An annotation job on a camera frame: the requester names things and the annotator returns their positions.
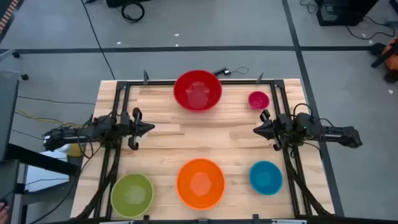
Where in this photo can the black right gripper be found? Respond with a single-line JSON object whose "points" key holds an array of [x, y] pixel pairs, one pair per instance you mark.
{"points": [[280, 129]]}

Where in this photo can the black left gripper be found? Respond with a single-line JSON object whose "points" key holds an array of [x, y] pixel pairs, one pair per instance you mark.
{"points": [[136, 129]]}

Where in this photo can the small magenta bowl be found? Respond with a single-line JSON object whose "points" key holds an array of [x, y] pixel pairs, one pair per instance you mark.
{"points": [[258, 100]]}

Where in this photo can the blue bowl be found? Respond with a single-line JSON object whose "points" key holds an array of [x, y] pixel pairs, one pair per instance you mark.
{"points": [[265, 178]]}

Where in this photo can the green bowl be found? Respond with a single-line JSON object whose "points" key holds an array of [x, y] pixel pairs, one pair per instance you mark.
{"points": [[132, 195]]}

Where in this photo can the orange bowl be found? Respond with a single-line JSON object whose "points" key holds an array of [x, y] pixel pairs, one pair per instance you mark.
{"points": [[201, 183]]}

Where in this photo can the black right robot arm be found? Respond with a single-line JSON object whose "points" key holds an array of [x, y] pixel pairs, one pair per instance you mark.
{"points": [[329, 132]]}

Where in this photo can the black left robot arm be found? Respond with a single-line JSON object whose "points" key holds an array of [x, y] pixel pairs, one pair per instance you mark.
{"points": [[93, 129]]}

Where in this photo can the grey table clamp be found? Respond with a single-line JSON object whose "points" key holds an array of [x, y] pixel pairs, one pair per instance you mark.
{"points": [[145, 77], [260, 78]]}

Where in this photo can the large red bowl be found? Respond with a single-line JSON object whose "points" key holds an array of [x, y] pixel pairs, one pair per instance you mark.
{"points": [[197, 91]]}

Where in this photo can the small black device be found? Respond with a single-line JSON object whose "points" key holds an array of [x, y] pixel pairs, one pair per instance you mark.
{"points": [[221, 71]]}

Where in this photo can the yellow round object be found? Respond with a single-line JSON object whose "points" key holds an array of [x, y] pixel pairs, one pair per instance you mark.
{"points": [[74, 151]]}

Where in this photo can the black side desk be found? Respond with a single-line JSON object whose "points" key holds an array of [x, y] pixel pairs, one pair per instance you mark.
{"points": [[40, 159]]}

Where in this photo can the white sheet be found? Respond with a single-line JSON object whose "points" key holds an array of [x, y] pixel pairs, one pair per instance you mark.
{"points": [[46, 177]]}

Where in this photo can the black equipment base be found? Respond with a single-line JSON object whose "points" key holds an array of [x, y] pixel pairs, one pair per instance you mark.
{"points": [[115, 2]]}

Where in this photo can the black caster wheel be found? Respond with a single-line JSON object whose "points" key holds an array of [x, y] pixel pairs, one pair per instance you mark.
{"points": [[15, 54], [25, 76]]}

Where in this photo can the black computer case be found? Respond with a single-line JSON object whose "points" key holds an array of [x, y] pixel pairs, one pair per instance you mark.
{"points": [[342, 14]]}

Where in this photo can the orange and black machine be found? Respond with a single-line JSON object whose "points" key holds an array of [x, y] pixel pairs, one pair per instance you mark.
{"points": [[392, 59]]}

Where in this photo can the person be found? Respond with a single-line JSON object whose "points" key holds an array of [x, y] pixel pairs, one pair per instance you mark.
{"points": [[3, 213]]}

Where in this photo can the orange striped black mat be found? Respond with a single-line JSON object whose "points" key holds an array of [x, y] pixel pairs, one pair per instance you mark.
{"points": [[9, 14]]}

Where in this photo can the black aluminium table frame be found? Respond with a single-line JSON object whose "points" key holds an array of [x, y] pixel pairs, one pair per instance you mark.
{"points": [[149, 83]]}

